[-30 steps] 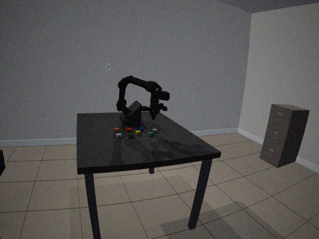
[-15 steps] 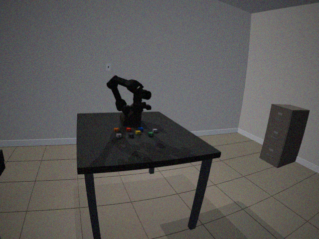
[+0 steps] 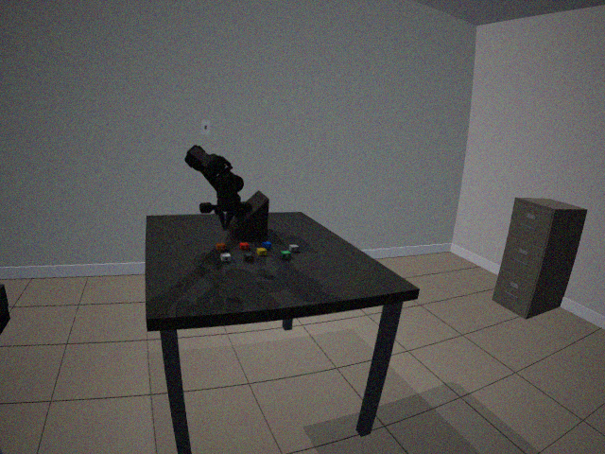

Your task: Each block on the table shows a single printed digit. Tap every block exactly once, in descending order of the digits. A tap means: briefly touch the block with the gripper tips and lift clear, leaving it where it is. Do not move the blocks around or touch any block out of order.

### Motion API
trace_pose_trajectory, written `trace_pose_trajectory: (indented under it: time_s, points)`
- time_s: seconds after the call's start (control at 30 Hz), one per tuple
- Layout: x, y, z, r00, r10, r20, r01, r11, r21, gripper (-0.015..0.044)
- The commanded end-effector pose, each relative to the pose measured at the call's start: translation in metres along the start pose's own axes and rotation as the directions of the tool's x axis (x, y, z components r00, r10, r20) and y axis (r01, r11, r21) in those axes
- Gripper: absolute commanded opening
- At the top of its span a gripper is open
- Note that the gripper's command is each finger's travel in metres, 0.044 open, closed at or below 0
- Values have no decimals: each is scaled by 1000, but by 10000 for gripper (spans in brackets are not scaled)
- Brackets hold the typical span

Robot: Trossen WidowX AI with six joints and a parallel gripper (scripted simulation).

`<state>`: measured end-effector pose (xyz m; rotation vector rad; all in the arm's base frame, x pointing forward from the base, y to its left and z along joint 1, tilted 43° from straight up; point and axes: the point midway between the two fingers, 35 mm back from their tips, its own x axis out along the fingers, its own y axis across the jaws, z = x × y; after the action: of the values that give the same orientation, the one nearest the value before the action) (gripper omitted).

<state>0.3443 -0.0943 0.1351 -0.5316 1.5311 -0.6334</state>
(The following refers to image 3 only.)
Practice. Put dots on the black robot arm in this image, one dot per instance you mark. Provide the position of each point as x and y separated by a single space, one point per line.
211 165

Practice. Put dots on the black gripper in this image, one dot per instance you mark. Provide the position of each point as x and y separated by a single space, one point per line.
207 207

